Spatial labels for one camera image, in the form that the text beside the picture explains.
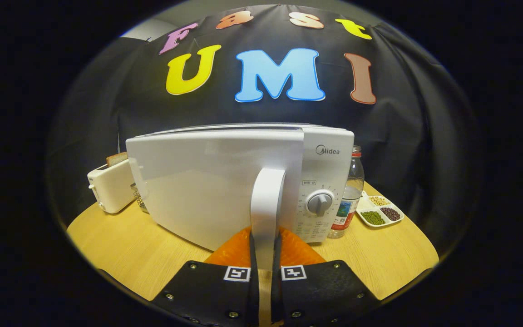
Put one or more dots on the white toaster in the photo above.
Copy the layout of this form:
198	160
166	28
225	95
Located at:
111	188

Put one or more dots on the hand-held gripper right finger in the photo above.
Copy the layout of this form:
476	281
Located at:
276	295

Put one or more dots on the clear plastic water bottle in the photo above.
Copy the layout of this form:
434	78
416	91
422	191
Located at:
350	195

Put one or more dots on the white microwave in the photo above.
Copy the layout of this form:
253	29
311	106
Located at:
207	190

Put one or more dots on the white divided bean dish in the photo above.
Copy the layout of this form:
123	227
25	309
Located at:
363	206

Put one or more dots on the toast slice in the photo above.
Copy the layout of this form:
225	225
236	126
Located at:
117	159

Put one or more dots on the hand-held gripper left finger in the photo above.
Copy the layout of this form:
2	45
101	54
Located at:
254	299

